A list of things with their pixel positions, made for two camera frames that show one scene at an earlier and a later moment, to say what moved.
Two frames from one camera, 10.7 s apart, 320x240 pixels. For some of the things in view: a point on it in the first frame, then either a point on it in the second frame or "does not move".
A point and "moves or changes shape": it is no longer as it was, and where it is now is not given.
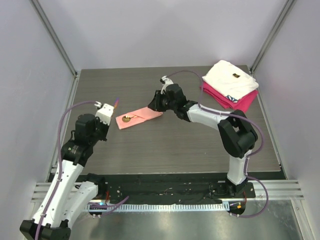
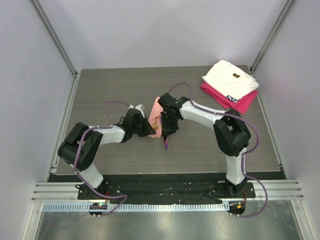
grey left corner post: [48, 28] does not move
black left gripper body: [100, 133] to [142, 119]
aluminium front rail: [281, 189] does not move
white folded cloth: [231, 80] does not move
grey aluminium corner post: [288, 7] does not move
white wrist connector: [105, 112] to [140, 107]
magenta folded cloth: [242, 104] does not move
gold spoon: [127, 118] moves or changes shape
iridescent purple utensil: [116, 103] to [165, 142]
